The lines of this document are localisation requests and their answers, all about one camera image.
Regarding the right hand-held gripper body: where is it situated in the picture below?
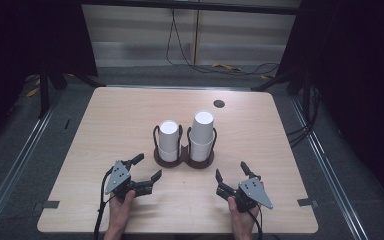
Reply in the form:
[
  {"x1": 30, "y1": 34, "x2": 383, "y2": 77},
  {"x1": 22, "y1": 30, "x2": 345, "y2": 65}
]
[{"x1": 234, "y1": 178, "x2": 274, "y2": 213}]

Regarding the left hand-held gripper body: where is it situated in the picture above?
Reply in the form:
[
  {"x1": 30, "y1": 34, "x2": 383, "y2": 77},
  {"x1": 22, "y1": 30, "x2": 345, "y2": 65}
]
[{"x1": 104, "y1": 160, "x2": 137, "y2": 202}]

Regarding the white paper cup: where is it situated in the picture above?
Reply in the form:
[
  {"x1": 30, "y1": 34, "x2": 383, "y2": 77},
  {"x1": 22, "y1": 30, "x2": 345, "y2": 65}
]
[
  {"x1": 189, "y1": 110, "x2": 215, "y2": 145},
  {"x1": 158, "y1": 119, "x2": 181, "y2": 155},
  {"x1": 158, "y1": 146, "x2": 180, "y2": 163},
  {"x1": 188, "y1": 133, "x2": 214, "y2": 163}
]

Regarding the dark brown double cup holder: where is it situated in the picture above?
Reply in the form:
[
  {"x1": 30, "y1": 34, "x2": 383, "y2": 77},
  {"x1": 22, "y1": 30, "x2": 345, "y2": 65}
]
[{"x1": 152, "y1": 123, "x2": 218, "y2": 169}]

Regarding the person's right hand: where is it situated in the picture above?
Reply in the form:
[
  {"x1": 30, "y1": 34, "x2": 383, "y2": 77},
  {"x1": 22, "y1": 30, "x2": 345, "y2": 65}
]
[{"x1": 227, "y1": 196, "x2": 262, "y2": 233}]

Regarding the person's left hand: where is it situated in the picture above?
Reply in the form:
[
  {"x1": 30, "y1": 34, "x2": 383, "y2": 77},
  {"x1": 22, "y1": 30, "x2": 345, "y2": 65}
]
[{"x1": 108, "y1": 189, "x2": 137, "y2": 230}]

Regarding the grey tape piece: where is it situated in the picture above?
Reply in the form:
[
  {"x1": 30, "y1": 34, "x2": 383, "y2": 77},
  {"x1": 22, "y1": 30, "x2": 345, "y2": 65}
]
[
  {"x1": 296, "y1": 197, "x2": 315, "y2": 207},
  {"x1": 42, "y1": 200, "x2": 61, "y2": 210}
]

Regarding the black stand leg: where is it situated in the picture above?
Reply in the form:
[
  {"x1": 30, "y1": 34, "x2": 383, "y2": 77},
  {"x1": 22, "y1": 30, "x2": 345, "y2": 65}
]
[{"x1": 250, "y1": 66, "x2": 302, "y2": 93}]

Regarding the black curtain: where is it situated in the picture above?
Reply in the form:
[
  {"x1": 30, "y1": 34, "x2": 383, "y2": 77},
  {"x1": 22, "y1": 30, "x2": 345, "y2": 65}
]
[
  {"x1": 275, "y1": 0, "x2": 384, "y2": 218},
  {"x1": 0, "y1": 0, "x2": 98, "y2": 149}
]

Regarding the right hand-held gripper black cable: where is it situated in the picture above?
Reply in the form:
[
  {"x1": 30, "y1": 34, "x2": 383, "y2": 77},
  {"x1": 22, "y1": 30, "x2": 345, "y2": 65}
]
[{"x1": 246, "y1": 203, "x2": 264, "y2": 240}]

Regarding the hand-held gripper black cable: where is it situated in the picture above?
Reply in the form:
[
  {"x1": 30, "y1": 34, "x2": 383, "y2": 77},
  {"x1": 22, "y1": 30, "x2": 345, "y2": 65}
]
[
  {"x1": 93, "y1": 167, "x2": 115, "y2": 240},
  {"x1": 246, "y1": 203, "x2": 264, "y2": 240}
]

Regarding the left hand-held gripper black cable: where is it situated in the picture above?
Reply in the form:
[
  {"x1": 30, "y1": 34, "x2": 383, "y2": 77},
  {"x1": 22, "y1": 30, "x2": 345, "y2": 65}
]
[{"x1": 93, "y1": 167, "x2": 115, "y2": 240}]

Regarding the bundle of black cables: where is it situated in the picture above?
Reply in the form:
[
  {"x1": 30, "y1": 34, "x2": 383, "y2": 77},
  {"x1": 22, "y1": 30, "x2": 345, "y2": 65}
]
[{"x1": 285, "y1": 85, "x2": 322, "y2": 148}]

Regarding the metal floor rail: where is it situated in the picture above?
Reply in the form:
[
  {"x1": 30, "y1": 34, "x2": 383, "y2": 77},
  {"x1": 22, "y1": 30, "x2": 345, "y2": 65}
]
[
  {"x1": 0, "y1": 89, "x2": 65, "y2": 232},
  {"x1": 289, "y1": 95, "x2": 370, "y2": 240}
]

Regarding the black hanging cable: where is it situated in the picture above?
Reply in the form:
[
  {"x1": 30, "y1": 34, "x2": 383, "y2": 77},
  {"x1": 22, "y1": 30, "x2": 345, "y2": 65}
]
[{"x1": 165, "y1": 8, "x2": 281, "y2": 76}]

